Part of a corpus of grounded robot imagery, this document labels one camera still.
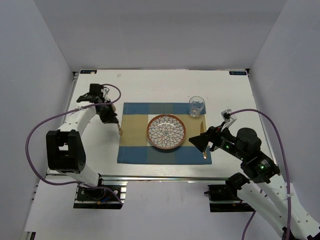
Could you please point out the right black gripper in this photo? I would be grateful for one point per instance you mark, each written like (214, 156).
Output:
(201, 140)

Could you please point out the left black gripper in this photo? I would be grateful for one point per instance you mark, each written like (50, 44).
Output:
(111, 117)

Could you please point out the gold knife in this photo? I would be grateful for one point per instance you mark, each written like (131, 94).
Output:
(202, 130)

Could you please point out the gold fork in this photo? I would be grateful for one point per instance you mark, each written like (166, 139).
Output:
(120, 131)

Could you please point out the floral patterned ceramic bowl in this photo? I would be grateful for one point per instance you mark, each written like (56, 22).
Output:
(166, 131)

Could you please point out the clear drinking glass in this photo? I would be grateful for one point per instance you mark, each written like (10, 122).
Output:
(196, 105)

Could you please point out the blue beige placemat cloth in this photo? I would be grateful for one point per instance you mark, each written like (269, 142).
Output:
(134, 146)

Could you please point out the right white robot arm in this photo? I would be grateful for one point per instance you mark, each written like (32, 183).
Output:
(261, 184)

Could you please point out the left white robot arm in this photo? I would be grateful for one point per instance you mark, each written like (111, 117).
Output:
(64, 146)

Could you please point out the left blue corner label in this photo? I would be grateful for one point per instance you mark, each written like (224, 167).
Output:
(88, 71)

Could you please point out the blue corner label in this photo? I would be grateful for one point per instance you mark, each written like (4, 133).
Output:
(238, 73)
(88, 71)

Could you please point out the right blue corner label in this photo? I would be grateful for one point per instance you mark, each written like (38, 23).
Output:
(238, 73)

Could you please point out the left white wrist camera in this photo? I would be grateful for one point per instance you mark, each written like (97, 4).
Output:
(105, 90)

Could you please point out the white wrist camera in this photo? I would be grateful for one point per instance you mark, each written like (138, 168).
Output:
(228, 118)
(105, 90)

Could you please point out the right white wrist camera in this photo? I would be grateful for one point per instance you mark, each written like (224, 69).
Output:
(228, 118)

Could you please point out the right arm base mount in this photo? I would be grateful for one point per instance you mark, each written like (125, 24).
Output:
(222, 200)

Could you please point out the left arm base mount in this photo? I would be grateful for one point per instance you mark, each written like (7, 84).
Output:
(99, 199)

